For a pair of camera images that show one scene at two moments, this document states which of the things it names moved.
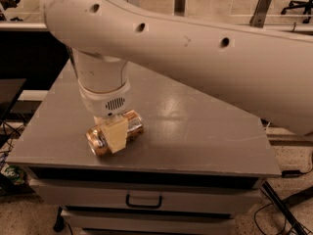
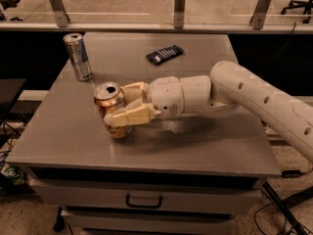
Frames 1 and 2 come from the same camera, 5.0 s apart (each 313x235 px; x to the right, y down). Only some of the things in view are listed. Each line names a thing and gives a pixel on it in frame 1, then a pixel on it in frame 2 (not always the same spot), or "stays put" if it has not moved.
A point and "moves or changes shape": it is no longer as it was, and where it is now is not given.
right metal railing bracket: x=258 y=18 stays put
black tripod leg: x=270 y=191 stays put
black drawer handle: x=127 y=201 stays put
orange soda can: x=97 y=138 moves or changes shape
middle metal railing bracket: x=180 y=1 stays put
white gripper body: x=105 y=102 to x=165 y=94
